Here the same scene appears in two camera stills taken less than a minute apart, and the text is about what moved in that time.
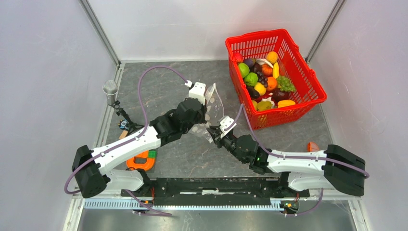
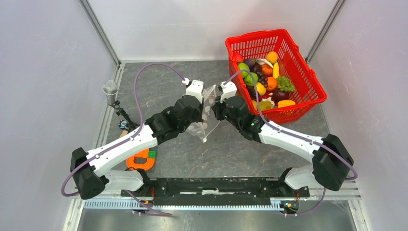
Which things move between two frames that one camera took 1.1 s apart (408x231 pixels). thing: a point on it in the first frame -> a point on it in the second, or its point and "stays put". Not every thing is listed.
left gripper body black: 201,117 stays put
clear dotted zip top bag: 215,111 stays put
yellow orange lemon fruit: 272,57 stays put
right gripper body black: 229,141 -> 222,113
